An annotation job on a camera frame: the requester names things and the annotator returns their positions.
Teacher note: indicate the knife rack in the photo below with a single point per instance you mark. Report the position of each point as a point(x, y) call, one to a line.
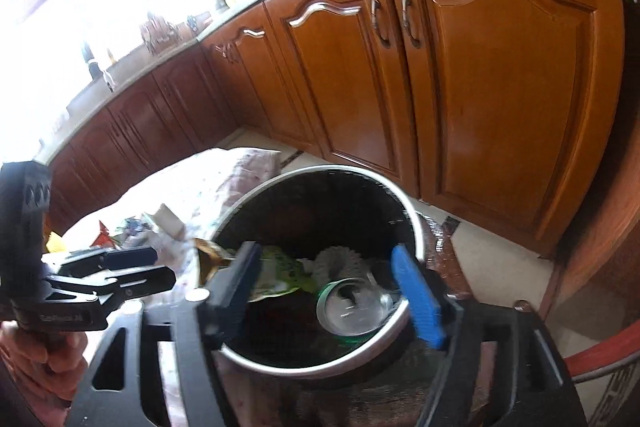
point(160, 34)

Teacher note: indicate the wooden base cabinets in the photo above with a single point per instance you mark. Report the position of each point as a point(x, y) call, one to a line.
point(500, 82)

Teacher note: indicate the brown wooden door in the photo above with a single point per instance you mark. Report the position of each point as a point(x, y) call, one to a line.
point(610, 207)

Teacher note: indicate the chrome kitchen faucet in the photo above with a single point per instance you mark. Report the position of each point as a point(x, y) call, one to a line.
point(91, 67)

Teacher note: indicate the green snack packet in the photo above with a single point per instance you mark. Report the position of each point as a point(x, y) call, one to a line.
point(280, 272)

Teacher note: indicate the white foam fruit net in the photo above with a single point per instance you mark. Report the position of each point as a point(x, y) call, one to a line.
point(340, 262)

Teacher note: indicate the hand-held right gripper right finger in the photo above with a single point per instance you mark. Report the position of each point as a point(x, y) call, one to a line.
point(420, 302)

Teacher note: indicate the red stool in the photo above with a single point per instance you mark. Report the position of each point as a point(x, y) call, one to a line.
point(600, 357)

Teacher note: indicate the dark small figurine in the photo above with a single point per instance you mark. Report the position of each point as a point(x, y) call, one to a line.
point(193, 26)

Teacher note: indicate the crumpled red wrapper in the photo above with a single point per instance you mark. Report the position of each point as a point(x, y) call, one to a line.
point(104, 236)

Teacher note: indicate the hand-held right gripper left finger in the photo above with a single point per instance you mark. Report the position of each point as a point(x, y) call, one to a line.
point(240, 282)

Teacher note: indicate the person's left hand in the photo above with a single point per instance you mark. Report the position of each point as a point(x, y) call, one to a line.
point(30, 357)

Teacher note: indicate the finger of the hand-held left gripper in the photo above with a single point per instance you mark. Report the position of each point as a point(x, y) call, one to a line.
point(145, 279)
point(125, 257)

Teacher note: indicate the crushed green can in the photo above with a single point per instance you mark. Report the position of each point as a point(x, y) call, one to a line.
point(350, 312)

